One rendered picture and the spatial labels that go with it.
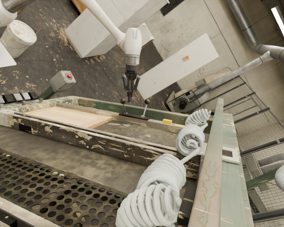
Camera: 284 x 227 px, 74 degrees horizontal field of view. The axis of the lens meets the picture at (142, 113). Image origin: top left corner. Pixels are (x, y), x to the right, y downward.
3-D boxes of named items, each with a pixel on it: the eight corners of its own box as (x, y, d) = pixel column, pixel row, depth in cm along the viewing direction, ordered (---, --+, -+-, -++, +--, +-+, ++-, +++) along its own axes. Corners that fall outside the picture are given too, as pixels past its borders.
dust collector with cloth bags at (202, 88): (170, 92, 732) (226, 61, 636) (179, 107, 743) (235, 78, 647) (162, 103, 610) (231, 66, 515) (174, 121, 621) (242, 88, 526)
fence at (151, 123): (61, 107, 146) (61, 102, 145) (184, 131, 112) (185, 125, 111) (56, 108, 142) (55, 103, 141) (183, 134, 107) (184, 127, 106)
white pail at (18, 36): (12, 38, 248) (31, 15, 227) (27, 58, 253) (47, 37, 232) (-12, 39, 220) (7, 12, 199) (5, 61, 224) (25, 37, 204)
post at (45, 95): (16, 118, 205) (57, 83, 172) (18, 123, 205) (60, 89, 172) (10, 120, 199) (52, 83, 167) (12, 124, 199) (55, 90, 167)
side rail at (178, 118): (83, 109, 170) (83, 97, 167) (212, 133, 130) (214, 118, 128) (78, 110, 165) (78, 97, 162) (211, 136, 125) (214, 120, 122)
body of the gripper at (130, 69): (140, 65, 120) (139, 79, 123) (128, 64, 123) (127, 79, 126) (135, 65, 114) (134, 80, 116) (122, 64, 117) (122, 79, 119)
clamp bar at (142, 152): (7, 119, 109) (2, 77, 104) (231, 177, 67) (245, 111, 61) (-12, 123, 100) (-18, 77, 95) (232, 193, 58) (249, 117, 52)
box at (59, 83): (58, 80, 175) (70, 70, 167) (64, 92, 175) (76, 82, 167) (47, 81, 164) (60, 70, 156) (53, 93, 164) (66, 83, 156)
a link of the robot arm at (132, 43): (142, 55, 113) (139, 56, 126) (144, 27, 109) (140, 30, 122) (124, 53, 111) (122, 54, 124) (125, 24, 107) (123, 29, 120)
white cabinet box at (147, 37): (127, 37, 618) (144, 22, 587) (136, 52, 627) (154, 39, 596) (121, 37, 578) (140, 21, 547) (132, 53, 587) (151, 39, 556)
